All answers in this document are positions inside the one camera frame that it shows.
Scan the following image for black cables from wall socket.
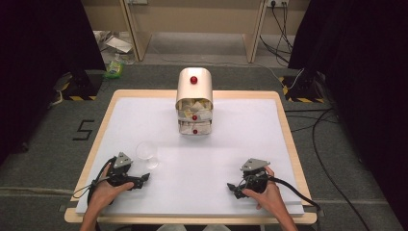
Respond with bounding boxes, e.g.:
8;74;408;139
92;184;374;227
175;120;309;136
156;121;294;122
259;2;295;65

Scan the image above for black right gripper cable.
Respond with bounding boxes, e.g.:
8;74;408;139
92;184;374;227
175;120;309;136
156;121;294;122
268;175;323;219

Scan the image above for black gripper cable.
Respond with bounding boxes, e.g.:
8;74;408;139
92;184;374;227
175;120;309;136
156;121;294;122
72;156;117;231
268;175;323;219

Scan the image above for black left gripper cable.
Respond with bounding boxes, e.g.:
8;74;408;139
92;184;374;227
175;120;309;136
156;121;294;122
72;156;117;231

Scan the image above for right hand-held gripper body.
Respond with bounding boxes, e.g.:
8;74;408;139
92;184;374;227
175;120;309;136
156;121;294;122
240;157;271;194

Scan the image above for pile of white paper packets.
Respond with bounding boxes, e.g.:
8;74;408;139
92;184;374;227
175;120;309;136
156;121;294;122
182;98;211;118

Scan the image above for black curtain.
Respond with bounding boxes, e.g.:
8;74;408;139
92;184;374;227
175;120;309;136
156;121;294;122
0;0;108;166
288;0;408;231

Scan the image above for white wall socket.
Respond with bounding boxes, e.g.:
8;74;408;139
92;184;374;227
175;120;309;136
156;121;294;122
267;0;290;9

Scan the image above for black floor cables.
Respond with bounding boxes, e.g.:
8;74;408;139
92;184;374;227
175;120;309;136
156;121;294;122
284;107;341;134

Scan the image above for white table board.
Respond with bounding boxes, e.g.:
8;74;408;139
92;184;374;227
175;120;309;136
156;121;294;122
75;96;305;217

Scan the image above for black stand base striped tape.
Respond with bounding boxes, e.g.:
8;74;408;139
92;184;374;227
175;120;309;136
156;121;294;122
278;67;325;105
53;69;104;102

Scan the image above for wooden desk frame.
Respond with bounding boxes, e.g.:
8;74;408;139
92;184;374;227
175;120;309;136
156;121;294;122
80;0;311;64

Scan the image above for clear plastic bag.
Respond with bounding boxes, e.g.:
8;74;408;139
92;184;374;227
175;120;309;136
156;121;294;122
92;30;137;65

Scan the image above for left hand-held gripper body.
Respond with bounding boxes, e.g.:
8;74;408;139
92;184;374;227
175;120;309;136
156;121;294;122
106;151;144;191

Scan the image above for wooden table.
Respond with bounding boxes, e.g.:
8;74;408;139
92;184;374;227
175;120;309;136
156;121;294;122
64;89;319;226

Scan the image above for long black floor cable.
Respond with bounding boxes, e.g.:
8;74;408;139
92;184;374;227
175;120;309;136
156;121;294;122
311;107;373;231

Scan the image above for person's right hand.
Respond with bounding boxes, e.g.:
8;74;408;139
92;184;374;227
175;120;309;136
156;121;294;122
242;166;286;212

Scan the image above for person's left hand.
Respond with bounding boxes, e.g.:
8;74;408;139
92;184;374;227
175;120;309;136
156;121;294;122
86;165;136;211

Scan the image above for green packet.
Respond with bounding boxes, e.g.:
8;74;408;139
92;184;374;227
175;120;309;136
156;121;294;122
103;59;125;80

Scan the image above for white cabinet with red knob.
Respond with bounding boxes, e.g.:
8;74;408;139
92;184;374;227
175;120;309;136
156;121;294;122
174;66;215;137

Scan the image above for clear glass cup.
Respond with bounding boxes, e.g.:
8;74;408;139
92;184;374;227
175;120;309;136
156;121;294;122
135;141;161;170

